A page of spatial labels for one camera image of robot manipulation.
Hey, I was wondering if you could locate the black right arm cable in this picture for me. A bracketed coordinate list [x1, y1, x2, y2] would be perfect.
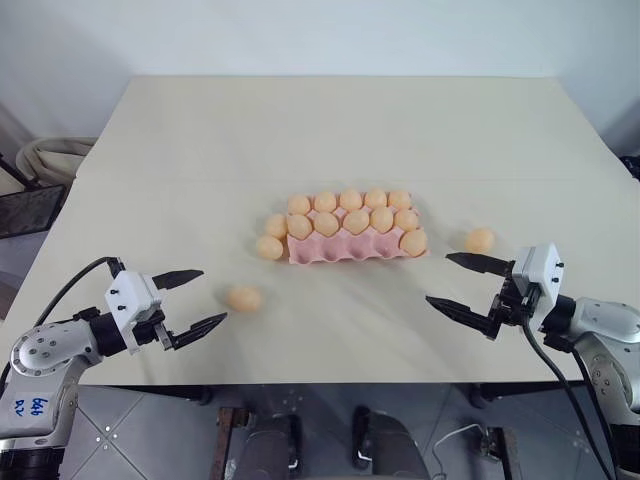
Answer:
[522, 314, 616, 480]

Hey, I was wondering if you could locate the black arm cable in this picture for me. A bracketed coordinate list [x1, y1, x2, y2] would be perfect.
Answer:
[0, 256, 126, 396]
[522, 314, 616, 480]

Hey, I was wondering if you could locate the beige woven basket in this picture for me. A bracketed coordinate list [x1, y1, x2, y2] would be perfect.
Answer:
[16, 137, 99, 189]

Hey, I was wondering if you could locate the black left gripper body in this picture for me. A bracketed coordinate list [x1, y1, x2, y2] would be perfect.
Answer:
[133, 309, 175, 352]

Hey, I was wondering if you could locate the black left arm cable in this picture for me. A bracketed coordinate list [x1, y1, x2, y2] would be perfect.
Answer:
[0, 256, 126, 396]

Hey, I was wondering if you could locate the thin white floor cable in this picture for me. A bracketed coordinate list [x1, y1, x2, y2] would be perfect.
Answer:
[432, 422, 484, 480]

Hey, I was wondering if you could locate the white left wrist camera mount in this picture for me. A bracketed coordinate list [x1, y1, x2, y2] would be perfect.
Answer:
[103, 271, 166, 357]

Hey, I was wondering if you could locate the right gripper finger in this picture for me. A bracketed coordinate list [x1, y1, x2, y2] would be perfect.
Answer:
[425, 295, 497, 342]
[445, 251, 512, 277]

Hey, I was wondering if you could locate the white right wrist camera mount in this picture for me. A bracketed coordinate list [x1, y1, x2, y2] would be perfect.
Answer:
[511, 242, 567, 332]

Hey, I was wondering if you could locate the pink egg tray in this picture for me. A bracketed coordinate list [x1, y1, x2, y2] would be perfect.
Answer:
[285, 199, 432, 266]

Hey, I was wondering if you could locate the dark rounded shape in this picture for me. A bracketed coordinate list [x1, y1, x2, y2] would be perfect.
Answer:
[243, 394, 304, 480]
[352, 405, 427, 480]

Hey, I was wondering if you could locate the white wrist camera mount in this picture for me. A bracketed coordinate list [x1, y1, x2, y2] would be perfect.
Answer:
[103, 271, 166, 357]
[511, 242, 567, 332]

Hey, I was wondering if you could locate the black mesh panel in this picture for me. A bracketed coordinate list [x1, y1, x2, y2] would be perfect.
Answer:
[0, 184, 69, 240]

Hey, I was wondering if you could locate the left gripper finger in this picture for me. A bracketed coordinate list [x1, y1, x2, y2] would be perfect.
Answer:
[151, 269, 205, 292]
[170, 312, 229, 352]

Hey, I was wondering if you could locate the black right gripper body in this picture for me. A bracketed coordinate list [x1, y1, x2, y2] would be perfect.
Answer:
[491, 271, 542, 342]

